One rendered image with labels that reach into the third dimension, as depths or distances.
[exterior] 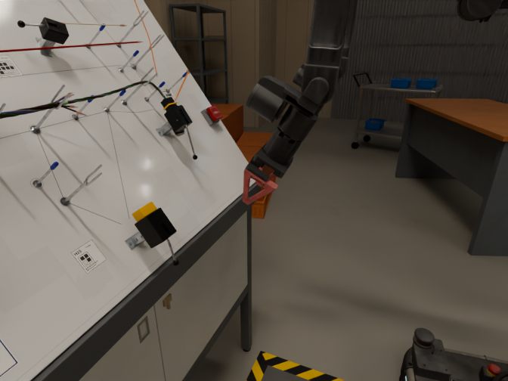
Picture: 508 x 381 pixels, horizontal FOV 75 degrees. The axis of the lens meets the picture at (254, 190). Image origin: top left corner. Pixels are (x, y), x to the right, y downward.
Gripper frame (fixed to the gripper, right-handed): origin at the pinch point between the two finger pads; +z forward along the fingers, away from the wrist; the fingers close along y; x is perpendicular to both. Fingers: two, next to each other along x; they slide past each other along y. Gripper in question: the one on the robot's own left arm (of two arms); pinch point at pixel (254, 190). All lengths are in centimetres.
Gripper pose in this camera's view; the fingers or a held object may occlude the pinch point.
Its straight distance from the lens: 70.0
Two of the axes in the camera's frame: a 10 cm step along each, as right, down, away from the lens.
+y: -2.8, 3.8, -8.8
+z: -4.7, 7.4, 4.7
